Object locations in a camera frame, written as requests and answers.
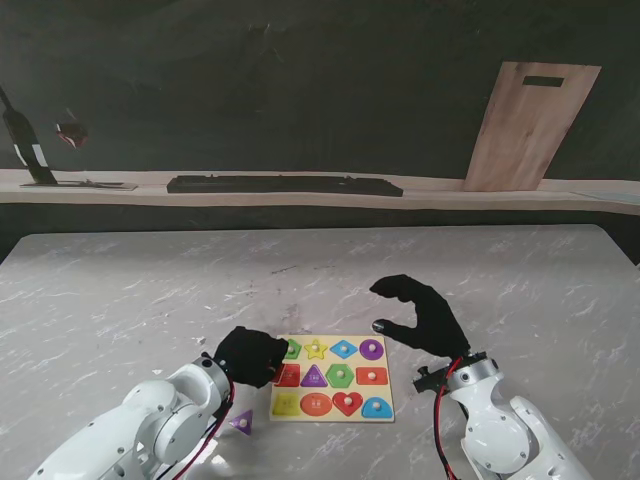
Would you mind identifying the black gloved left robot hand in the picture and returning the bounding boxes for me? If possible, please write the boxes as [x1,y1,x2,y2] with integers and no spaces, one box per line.
[214,326,289,389]

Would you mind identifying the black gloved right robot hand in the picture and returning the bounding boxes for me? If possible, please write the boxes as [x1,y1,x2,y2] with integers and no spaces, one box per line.
[369,273,472,361]

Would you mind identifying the purple circle puzzle piece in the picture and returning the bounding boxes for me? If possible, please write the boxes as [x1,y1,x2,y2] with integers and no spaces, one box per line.
[358,338,385,361]

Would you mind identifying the orange rectangle puzzle piece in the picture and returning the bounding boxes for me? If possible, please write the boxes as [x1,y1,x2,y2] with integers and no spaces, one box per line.
[356,366,390,385]

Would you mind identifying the wooden shape puzzle board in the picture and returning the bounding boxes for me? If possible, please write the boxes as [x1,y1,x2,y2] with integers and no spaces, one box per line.
[268,334,396,424]

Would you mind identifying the green pentagon puzzle piece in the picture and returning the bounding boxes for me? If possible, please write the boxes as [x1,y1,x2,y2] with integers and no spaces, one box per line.
[325,363,356,390]

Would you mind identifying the blue diamond puzzle piece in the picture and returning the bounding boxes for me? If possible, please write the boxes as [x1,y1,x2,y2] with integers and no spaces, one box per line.
[329,339,360,359]

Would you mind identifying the blue semicircle puzzle piece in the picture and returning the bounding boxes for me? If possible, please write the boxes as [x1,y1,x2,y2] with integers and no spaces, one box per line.
[360,396,395,420]

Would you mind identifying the red heart puzzle piece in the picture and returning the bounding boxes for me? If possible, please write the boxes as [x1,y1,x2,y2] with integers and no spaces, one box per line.
[332,391,365,417]

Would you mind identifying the purple triangle puzzle piece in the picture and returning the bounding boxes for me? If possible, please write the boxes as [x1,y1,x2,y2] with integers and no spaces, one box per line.
[229,409,255,435]

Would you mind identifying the wooden cutting board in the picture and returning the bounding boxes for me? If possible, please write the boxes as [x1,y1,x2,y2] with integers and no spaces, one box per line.
[462,61,603,193]

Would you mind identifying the flat wooden coaster board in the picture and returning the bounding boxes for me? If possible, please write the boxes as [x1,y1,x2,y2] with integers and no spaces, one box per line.
[19,179,140,192]

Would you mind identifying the long wooden shelf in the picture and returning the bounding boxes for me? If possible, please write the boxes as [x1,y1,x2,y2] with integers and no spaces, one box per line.
[0,168,640,216]

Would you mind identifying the long black tray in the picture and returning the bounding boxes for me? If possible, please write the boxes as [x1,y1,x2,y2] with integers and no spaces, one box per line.
[166,173,404,198]

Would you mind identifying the red wine glass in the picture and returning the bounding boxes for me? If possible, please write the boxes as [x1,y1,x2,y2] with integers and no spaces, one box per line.
[53,104,96,186]

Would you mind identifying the dark wine bottle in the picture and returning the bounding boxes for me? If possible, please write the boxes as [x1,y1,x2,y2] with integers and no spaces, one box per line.
[0,84,59,185]

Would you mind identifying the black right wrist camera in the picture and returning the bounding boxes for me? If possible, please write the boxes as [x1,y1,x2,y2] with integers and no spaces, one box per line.
[412,367,449,396]

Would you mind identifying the red left arm cables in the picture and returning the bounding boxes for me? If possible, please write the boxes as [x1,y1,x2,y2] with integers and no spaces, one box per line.
[164,379,236,480]

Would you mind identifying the red arm cables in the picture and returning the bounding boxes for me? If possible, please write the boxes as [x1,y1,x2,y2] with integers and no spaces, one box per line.
[164,379,236,480]
[432,357,459,480]

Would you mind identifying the red right arm cables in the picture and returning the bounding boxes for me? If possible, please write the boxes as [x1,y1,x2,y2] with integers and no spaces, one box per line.
[432,357,459,480]

